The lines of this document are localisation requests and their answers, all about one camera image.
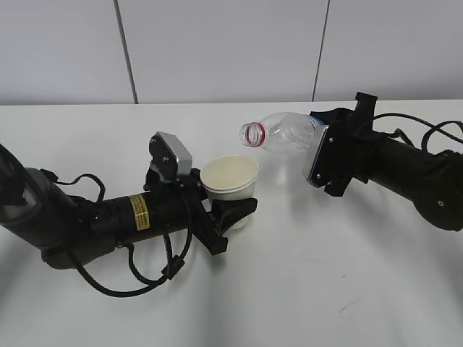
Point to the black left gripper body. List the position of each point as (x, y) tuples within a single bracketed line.
[(178, 204)]

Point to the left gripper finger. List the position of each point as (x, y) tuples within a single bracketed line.
[(229, 212)]

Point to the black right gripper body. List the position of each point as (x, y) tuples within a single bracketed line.
[(353, 141)]

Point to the white paper cup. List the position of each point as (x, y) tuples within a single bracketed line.
[(229, 178)]

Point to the clear plastic water bottle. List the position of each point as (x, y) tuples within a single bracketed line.
[(281, 133)]

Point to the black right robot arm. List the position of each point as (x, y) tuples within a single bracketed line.
[(432, 182)]

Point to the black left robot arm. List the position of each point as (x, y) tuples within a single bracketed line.
[(61, 226)]

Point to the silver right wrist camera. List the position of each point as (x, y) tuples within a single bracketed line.
[(320, 162)]

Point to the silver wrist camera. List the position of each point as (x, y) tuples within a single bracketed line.
[(170, 158), (320, 162)]

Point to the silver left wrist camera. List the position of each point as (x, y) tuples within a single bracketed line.
[(170, 158)]

